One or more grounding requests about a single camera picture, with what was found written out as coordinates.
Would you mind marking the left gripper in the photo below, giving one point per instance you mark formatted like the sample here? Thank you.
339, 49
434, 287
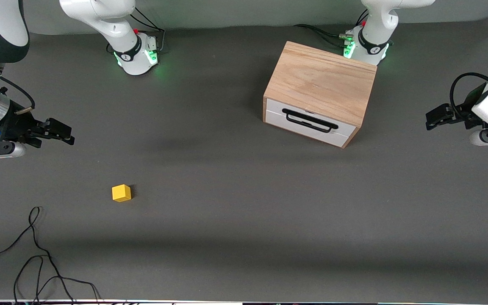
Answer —
461, 113

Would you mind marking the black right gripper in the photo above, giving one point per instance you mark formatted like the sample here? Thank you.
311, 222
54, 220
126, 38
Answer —
18, 124

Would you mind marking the yellow cube block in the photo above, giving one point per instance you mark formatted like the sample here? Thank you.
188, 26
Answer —
121, 193

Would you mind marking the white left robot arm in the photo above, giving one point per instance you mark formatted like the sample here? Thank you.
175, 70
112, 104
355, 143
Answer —
375, 25

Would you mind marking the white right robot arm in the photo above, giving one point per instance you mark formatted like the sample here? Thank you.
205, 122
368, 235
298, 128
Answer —
112, 21

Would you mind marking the wooden drawer cabinet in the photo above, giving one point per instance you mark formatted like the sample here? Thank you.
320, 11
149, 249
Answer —
324, 80

